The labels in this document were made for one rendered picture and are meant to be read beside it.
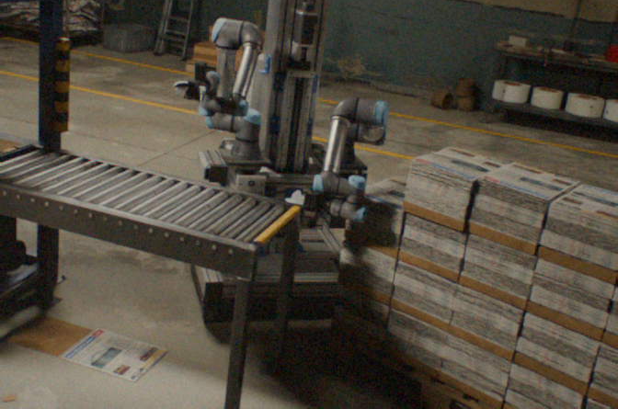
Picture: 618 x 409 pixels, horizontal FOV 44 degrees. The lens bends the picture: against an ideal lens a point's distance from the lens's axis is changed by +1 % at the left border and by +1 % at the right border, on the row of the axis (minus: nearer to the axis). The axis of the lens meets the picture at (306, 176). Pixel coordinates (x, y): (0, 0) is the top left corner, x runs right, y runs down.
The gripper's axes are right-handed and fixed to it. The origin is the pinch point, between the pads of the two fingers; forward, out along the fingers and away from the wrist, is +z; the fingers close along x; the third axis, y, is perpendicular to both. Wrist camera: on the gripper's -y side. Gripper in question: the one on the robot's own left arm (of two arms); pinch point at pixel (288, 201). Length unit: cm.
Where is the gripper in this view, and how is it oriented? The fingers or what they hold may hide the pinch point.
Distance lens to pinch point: 331.0
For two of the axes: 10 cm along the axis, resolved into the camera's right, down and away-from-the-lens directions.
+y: 1.2, -9.5, -3.0
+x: -3.3, 2.5, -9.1
